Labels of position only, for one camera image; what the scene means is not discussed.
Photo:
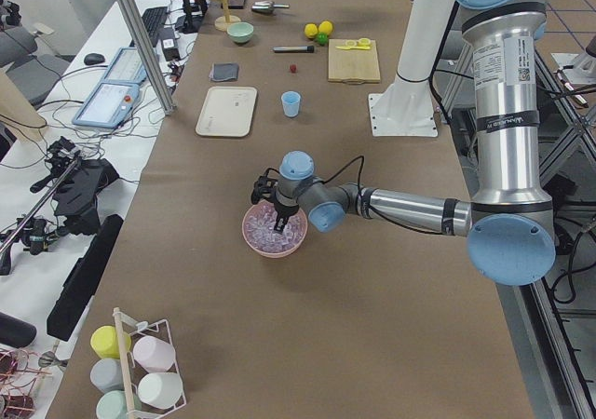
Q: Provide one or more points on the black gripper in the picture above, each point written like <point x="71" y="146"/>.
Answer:
<point x="283" y="208"/>

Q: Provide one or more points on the mint green bowl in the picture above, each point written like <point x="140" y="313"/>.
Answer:
<point x="240" y="32"/>

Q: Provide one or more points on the wooden glass stand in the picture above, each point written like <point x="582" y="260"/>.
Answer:
<point x="227" y="9"/>

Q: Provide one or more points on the green lime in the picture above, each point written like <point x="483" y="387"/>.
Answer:
<point x="322" y="39"/>

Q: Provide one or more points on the black power adapter box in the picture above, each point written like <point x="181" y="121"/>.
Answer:
<point x="169" y="44"/>

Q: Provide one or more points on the wooden cutting board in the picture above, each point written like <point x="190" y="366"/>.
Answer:
<point x="353" y="66"/>

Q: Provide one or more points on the pile of ice cubes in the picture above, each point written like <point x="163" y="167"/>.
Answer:
<point x="261" y="228"/>

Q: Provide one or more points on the pink bowl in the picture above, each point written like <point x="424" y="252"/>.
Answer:
<point x="274" y="247"/>

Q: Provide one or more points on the white cup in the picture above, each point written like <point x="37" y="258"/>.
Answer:
<point x="161" y="390"/>

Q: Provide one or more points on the grey cup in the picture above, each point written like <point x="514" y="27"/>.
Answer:
<point x="106" y="375"/>

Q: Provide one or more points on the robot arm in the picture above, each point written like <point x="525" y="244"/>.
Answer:
<point x="508" y="224"/>

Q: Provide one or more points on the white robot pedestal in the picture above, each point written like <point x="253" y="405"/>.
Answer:
<point x="406" y="107"/>

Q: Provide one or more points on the black keyboard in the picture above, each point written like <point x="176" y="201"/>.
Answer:
<point x="154" y="19"/>

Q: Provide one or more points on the black long bar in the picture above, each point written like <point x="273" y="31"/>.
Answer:
<point x="83" y="281"/>

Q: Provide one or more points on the white wire cup rack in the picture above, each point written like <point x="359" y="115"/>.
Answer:
<point x="129" y="330"/>

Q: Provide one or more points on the black computer mouse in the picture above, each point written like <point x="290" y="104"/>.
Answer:
<point x="94" y="59"/>

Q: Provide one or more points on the teach pendant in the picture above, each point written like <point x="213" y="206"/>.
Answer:
<point x="126" y="66"/>
<point x="107" y="106"/>

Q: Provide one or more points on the steel ice scoop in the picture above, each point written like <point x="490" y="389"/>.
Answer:
<point x="267" y="7"/>

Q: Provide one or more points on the teach pendant far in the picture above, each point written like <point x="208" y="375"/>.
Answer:
<point x="126" y="66"/>

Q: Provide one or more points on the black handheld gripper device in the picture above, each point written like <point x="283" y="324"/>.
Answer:
<point x="77" y="194"/>

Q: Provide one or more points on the cream rabbit tray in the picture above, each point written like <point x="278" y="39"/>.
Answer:
<point x="227" y="112"/>

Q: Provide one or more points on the pink cup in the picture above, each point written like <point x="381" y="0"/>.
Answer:
<point x="154" y="354"/>

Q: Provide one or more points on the blue plastic cup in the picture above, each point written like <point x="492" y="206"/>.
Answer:
<point x="291" y="101"/>

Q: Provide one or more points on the yellow plastic knife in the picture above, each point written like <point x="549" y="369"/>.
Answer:
<point x="353" y="47"/>

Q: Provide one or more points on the teach pendant near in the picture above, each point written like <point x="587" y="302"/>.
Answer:
<point x="107" y="106"/>

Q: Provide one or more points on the grey folded cloth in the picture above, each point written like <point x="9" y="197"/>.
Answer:
<point x="224" y="72"/>

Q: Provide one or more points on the aluminium frame post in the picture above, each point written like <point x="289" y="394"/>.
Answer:
<point x="139" y="35"/>

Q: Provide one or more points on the steel muddler black tip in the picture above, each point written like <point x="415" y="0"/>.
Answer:
<point x="293" y="49"/>

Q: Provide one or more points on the mint cup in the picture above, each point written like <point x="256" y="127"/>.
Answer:
<point x="112" y="405"/>

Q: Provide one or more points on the yellow lemon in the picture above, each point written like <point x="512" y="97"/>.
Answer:
<point x="325" y="27"/>
<point x="311" y="30"/>

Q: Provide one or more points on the yellow cup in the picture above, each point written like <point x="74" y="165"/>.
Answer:
<point x="104" y="342"/>

